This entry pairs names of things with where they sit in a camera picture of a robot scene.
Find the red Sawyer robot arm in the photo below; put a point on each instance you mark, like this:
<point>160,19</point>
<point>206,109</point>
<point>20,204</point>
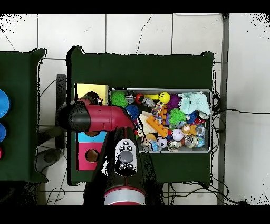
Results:
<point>101,118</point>

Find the wooden box with three holes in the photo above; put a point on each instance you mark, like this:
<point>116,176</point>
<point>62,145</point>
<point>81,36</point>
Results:
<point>92,89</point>

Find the blue spiky rubber ball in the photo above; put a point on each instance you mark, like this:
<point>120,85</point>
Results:
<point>132,111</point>

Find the cream fluffy cloth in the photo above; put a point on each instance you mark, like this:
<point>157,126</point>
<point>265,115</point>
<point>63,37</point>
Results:
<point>147,129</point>

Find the green spiky rubber ball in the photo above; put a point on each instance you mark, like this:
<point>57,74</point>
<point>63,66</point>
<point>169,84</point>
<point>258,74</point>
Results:
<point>177,116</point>
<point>118,99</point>

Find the orange plastic block toy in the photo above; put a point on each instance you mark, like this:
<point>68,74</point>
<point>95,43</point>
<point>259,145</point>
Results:
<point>157,126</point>

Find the yellow smiley face ball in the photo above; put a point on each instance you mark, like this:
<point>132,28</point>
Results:
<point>164,97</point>

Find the dark green table cloth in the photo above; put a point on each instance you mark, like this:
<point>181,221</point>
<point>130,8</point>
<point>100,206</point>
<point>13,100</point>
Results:
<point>19,74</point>
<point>137,71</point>

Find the white baseball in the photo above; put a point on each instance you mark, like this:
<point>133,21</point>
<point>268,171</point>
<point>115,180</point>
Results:
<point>177,134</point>

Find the mint green knitted cloth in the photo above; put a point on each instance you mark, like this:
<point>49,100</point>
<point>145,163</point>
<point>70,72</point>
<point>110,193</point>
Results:
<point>195,103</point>

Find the large blue round lid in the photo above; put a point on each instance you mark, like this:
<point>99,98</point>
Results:
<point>4,103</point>

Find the small blue round lid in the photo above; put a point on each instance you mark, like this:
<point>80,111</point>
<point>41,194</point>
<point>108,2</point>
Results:
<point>2,132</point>

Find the grey metal rail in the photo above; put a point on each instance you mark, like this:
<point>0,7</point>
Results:
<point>224,42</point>

